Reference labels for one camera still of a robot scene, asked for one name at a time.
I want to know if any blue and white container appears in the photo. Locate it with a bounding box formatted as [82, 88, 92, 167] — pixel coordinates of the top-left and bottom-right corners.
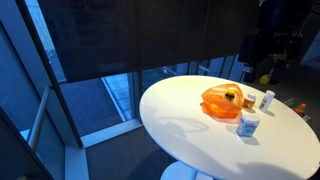
[236, 115, 260, 137]

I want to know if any orange plastic bag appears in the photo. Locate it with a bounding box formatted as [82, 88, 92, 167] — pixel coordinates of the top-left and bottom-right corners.
[201, 83, 244, 119]

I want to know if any dark bottle with yellow cap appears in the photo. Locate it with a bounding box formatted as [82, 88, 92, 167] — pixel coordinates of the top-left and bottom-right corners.
[225, 88, 236, 102]

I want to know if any round white table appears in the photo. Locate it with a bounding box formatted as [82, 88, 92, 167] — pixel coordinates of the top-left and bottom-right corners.
[140, 75, 320, 180]

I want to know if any white table base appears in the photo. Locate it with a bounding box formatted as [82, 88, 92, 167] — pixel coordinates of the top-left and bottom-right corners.
[160, 161, 213, 180]

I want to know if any dark roller window shade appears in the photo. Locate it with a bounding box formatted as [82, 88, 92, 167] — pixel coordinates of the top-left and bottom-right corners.
[38, 0, 259, 82]

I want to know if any orange pill bottle white cap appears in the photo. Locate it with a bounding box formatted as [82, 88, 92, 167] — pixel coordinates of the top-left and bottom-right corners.
[242, 94, 256, 109]

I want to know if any yellow object on floor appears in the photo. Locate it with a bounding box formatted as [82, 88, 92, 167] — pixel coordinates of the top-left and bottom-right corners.
[259, 74, 270, 84]

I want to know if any tall white bottle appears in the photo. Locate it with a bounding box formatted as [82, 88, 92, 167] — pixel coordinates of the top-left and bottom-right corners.
[259, 90, 275, 112]

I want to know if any metal handrail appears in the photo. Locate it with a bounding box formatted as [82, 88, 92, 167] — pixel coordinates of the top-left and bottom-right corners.
[28, 85, 51, 150]

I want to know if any orange object on floor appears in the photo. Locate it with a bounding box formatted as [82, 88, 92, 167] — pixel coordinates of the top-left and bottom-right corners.
[294, 103, 306, 115]

